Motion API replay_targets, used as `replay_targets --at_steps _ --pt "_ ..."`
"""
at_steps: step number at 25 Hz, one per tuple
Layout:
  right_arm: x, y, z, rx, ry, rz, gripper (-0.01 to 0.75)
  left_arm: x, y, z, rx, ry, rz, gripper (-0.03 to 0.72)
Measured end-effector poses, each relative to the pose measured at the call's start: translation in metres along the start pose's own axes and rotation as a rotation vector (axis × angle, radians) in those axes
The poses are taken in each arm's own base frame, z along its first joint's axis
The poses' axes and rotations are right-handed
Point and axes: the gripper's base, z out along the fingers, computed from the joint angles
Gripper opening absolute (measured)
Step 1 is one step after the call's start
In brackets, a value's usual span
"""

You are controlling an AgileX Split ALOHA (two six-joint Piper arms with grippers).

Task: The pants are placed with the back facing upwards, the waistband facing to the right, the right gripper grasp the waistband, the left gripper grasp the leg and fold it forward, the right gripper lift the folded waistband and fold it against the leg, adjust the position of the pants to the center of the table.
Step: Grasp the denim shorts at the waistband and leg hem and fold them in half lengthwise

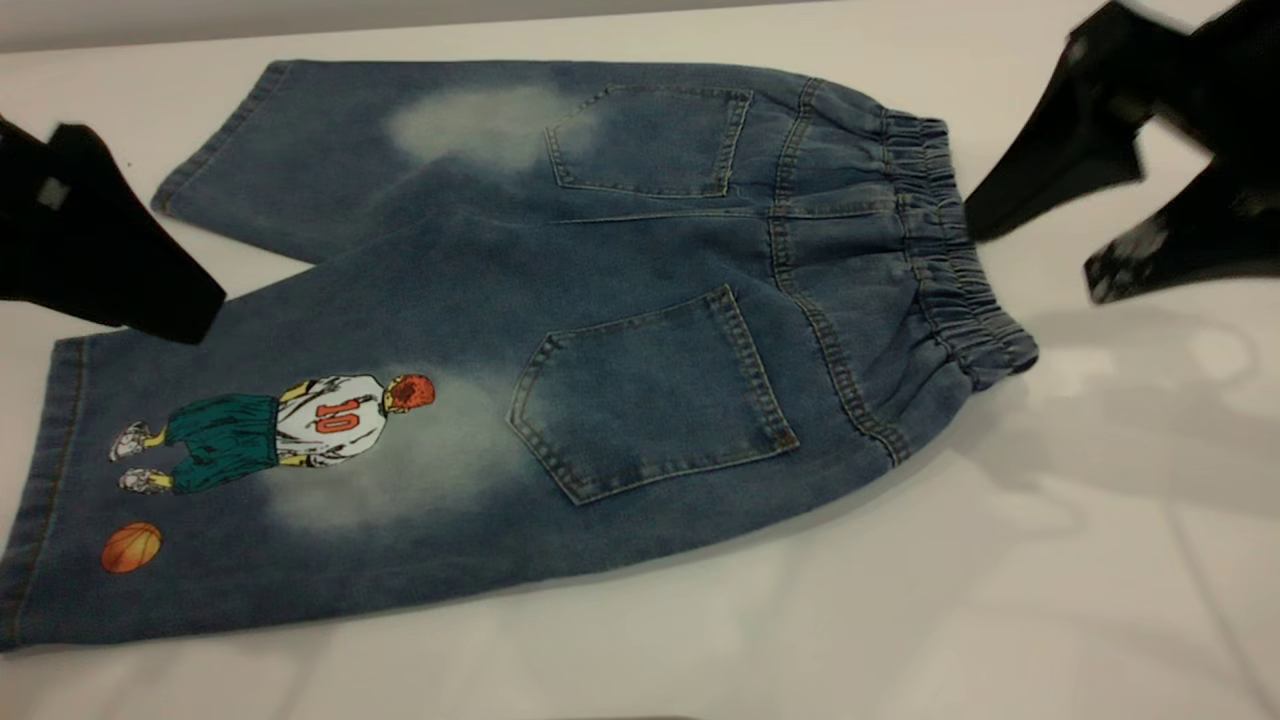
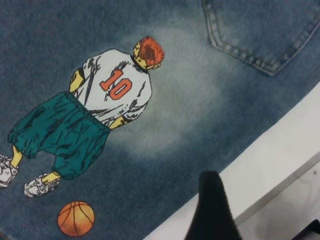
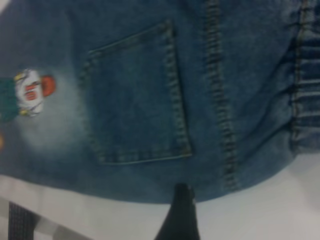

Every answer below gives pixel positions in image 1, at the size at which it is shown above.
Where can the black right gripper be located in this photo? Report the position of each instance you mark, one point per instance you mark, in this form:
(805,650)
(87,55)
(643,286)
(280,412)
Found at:
(1240,80)

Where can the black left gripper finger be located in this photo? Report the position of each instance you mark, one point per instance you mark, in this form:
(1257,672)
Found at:
(25,230)
(140,260)

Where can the blue denim shorts with print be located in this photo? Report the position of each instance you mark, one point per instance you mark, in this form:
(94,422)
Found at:
(600,300)

